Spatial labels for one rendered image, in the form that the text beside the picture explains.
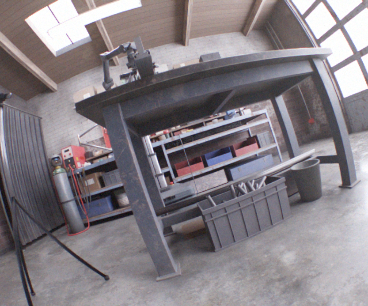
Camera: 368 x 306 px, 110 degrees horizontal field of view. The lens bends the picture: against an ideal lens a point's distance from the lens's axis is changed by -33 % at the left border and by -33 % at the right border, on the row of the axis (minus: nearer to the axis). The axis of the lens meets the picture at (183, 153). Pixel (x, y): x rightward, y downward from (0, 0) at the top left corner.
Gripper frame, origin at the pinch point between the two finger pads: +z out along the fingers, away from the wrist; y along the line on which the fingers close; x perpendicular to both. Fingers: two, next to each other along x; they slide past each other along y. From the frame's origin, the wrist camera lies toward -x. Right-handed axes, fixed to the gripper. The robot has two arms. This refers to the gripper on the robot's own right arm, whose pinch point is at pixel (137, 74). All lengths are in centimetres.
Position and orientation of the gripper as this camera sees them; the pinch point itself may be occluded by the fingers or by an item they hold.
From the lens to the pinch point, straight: 131.2
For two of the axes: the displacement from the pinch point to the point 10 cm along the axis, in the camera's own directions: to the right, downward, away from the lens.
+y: 9.5, -3.1, 0.6
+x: -0.6, 0.2, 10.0
